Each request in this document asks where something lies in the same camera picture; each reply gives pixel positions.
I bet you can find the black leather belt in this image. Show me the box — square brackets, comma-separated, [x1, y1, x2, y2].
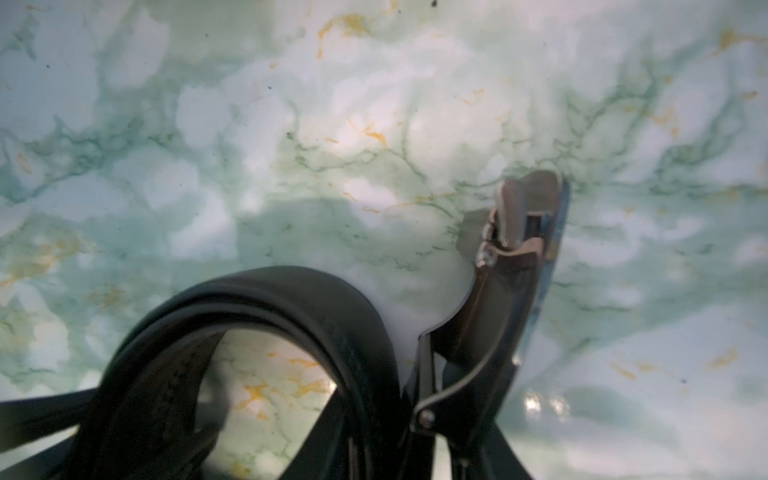
[1, 170, 571, 479]

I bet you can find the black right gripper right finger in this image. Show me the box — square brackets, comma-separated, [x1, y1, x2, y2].
[461, 422, 533, 480]

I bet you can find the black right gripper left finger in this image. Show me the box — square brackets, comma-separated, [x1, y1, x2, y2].
[293, 395, 348, 480]

